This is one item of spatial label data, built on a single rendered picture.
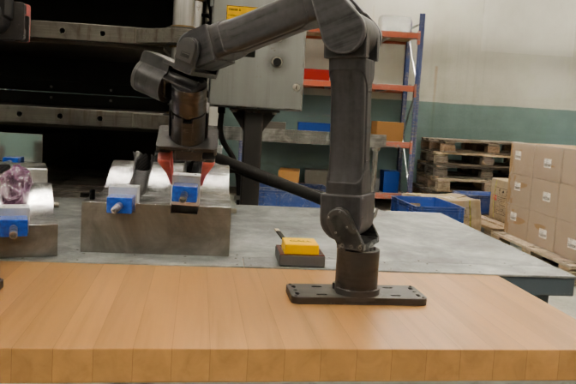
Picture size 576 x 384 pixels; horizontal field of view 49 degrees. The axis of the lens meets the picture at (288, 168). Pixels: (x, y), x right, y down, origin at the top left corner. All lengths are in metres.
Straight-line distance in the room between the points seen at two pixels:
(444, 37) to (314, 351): 7.60
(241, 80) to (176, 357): 1.36
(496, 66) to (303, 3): 7.54
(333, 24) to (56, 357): 0.54
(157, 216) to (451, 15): 7.35
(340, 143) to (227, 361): 0.35
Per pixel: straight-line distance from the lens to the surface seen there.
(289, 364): 0.74
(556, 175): 5.04
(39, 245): 1.13
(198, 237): 1.14
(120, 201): 1.10
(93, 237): 1.16
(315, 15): 0.90
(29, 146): 1.99
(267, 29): 0.96
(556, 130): 8.73
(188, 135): 1.05
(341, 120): 0.90
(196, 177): 1.12
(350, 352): 0.75
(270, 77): 1.99
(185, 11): 1.88
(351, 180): 0.89
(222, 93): 1.98
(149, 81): 1.05
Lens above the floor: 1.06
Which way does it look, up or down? 5 degrees down
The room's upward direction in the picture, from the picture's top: 3 degrees clockwise
